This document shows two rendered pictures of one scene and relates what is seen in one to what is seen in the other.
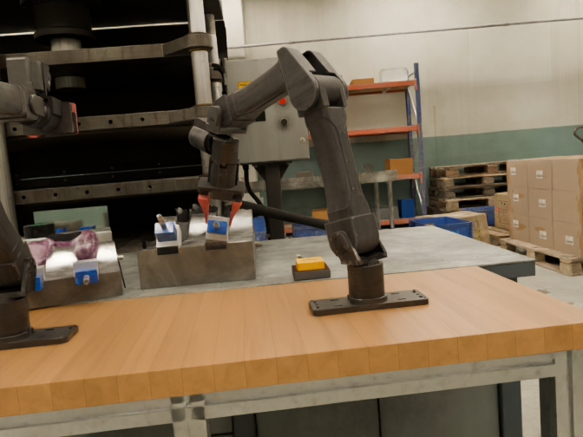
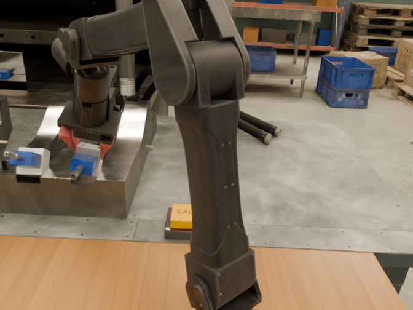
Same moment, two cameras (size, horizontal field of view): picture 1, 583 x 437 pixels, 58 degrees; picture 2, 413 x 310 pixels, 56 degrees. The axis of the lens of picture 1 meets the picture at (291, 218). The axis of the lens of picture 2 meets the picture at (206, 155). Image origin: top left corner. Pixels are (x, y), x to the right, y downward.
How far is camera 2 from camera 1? 57 cm
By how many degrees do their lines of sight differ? 20
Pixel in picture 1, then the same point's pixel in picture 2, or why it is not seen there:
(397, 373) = not seen: outside the picture
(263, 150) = not seen: hidden behind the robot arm
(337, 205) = (203, 243)
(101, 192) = (15, 37)
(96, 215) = (11, 60)
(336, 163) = (208, 191)
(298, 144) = not seen: hidden behind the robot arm
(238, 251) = (107, 190)
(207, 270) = (74, 203)
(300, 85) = (168, 64)
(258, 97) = (122, 41)
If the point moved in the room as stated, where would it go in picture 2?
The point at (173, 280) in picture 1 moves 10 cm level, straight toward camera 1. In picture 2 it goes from (36, 208) to (24, 239)
